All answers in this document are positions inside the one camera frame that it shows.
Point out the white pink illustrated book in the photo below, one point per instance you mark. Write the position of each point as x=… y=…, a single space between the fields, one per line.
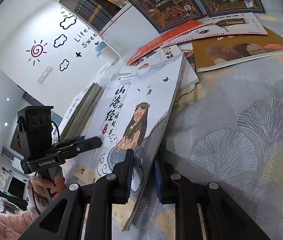
x=234 y=24

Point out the black monitor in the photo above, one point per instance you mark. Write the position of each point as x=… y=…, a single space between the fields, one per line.
x=16 y=188

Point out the white cup with blue figure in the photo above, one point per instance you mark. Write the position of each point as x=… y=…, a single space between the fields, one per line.
x=105 y=51

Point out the white book with QR code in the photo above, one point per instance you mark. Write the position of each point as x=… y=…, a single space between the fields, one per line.
x=186 y=90

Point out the stack of green edged books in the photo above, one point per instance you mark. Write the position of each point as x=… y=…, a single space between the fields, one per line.
x=79 y=112

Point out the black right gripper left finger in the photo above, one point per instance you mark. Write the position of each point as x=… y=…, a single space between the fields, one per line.
x=113 y=188

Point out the row of dark spine books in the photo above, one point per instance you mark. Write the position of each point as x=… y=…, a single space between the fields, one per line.
x=96 y=12

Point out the brown hedgehog cover book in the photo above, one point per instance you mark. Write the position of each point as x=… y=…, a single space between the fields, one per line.
x=219 y=52

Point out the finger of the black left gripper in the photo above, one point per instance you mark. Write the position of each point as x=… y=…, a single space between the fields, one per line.
x=70 y=148

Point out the red orange cover book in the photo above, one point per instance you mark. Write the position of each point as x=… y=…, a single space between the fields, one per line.
x=162 y=39

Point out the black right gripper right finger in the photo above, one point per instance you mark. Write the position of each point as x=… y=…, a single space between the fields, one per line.
x=173 y=188

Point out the person's left hand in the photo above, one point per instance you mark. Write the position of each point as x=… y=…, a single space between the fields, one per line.
x=37 y=187

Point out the pink quilted left sleeve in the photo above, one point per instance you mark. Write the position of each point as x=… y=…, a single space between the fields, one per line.
x=13 y=226

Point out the Shan Hai Jing girl book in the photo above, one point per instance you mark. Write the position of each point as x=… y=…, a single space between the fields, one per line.
x=131 y=115

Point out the white bookshelf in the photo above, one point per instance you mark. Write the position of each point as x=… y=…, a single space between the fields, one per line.
x=86 y=2

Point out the dark encyclopedia book left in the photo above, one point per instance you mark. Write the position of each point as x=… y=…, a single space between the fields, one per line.
x=167 y=14

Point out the wall light switch panel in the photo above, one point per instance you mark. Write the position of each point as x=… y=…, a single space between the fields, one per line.
x=45 y=74

